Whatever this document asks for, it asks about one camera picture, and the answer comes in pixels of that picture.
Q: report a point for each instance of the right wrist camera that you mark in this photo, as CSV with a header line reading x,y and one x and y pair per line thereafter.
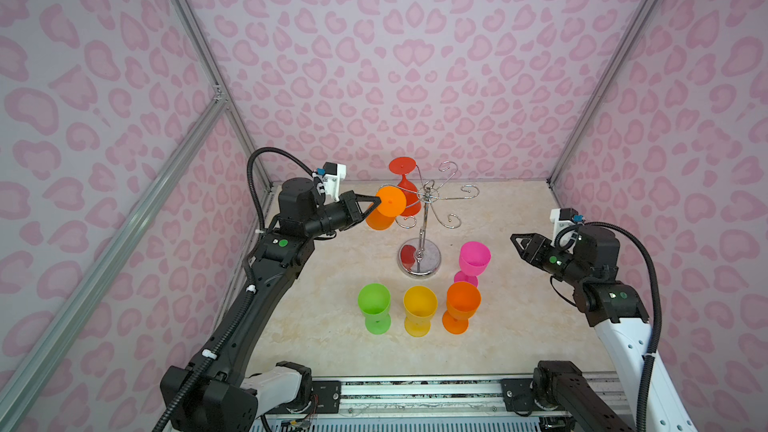
x,y
561,218

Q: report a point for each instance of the green wine glass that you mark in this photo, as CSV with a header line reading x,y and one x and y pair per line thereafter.
x,y
374,302

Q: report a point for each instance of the yellow wine glass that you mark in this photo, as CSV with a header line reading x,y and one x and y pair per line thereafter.
x,y
420,304

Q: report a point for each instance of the pink wine glass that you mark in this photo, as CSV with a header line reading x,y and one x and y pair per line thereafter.
x,y
474,258

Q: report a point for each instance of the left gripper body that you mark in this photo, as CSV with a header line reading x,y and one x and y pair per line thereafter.
x,y
339,216

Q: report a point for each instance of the orange wine glass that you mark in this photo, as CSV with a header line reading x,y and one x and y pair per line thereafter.
x,y
392,203
462,301

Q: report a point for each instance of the red wine glass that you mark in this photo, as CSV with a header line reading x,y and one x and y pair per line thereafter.
x,y
403,166

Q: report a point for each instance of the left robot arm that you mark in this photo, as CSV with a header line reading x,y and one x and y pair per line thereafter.
x,y
258,300

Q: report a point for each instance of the aluminium frame strut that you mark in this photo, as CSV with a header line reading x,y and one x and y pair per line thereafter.
x,y
38,367

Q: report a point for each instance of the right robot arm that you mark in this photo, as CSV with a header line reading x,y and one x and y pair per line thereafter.
x,y
585,256

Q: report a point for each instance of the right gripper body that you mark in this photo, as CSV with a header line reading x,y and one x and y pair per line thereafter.
x,y
554,260

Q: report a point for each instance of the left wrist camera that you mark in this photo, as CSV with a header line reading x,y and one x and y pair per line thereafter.
x,y
332,175

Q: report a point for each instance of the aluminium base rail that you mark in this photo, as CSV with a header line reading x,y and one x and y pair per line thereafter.
x,y
435,403

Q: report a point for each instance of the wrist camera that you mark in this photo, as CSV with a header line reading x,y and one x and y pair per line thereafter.
x,y
332,175
561,218

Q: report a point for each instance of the chrome wine glass rack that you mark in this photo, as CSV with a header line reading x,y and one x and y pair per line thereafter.
x,y
420,257

